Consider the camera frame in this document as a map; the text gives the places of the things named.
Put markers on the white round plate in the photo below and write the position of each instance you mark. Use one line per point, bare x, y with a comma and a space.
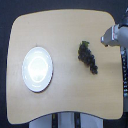
37, 69

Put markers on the dark grape bunch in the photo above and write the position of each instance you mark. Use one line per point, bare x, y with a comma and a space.
85, 55

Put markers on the white table base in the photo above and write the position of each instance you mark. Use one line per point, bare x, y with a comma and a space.
67, 120

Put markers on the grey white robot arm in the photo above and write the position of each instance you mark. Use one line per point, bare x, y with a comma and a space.
117, 35

